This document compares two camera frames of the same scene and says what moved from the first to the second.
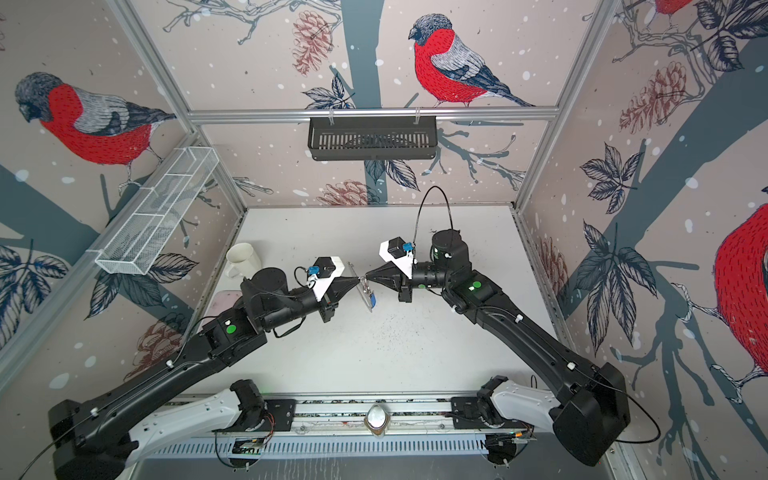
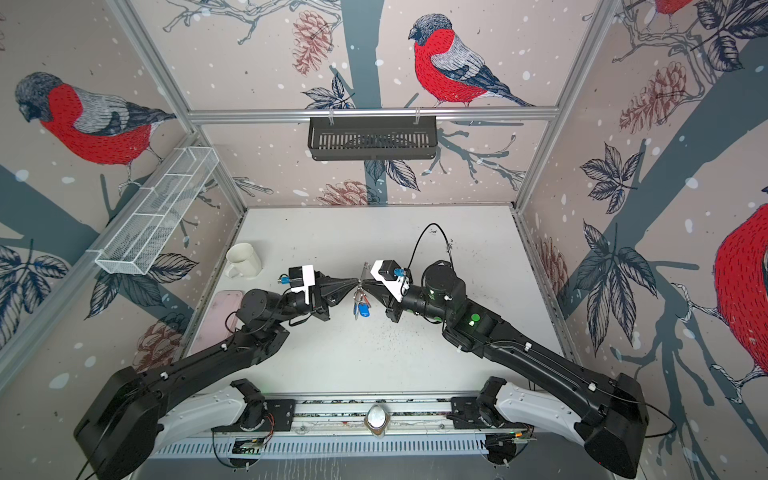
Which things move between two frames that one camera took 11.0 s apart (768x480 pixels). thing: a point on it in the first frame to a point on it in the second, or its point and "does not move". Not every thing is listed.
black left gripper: [330, 300] does not move
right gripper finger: [391, 282] to [378, 291]
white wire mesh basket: [148, 221] does not move
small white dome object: [377, 419] does not move
